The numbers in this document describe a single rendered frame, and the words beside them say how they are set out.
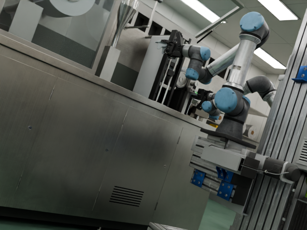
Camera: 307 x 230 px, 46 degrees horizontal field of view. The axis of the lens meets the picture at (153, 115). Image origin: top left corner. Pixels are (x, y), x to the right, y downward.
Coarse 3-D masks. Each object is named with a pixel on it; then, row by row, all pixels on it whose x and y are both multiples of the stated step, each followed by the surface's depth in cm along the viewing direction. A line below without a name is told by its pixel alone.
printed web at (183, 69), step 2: (182, 68) 292; (184, 68) 290; (186, 68) 288; (164, 70) 287; (182, 70) 290; (184, 70) 288; (166, 76) 283; (168, 76) 281; (162, 78) 287; (166, 78) 283; (168, 78) 281; (164, 80) 285; (166, 80) 283; (168, 80) 281; (164, 82) 286; (166, 82) 284; (168, 82) 282; (166, 84) 287; (176, 84) 277; (176, 86) 278
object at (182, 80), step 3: (180, 72) 276; (183, 72) 278; (180, 75) 278; (183, 75) 280; (180, 78) 278; (183, 78) 280; (186, 78) 282; (177, 81) 277; (180, 81) 278; (183, 81) 281; (186, 81) 282; (177, 84) 277; (180, 84) 279; (183, 84) 281
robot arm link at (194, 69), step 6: (192, 60) 200; (198, 60) 199; (192, 66) 199; (198, 66) 199; (186, 72) 201; (192, 72) 199; (198, 72) 200; (204, 72) 205; (192, 78) 200; (198, 78) 206
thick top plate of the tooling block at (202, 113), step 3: (192, 108) 292; (195, 108) 290; (189, 111) 294; (192, 111) 291; (195, 111) 289; (198, 111) 290; (201, 111) 293; (204, 111) 295; (195, 114) 294; (198, 114) 291; (201, 114) 293; (204, 114) 295; (207, 114) 298; (201, 117) 301; (204, 117) 296; (207, 117) 298
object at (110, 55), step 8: (120, 8) 246; (128, 8) 245; (120, 16) 246; (128, 16) 247; (120, 24) 247; (120, 32) 249; (112, 40) 248; (104, 48) 248; (112, 48) 244; (104, 56) 245; (112, 56) 245; (104, 64) 242; (112, 64) 246; (96, 72) 246; (104, 72) 243; (112, 72) 247
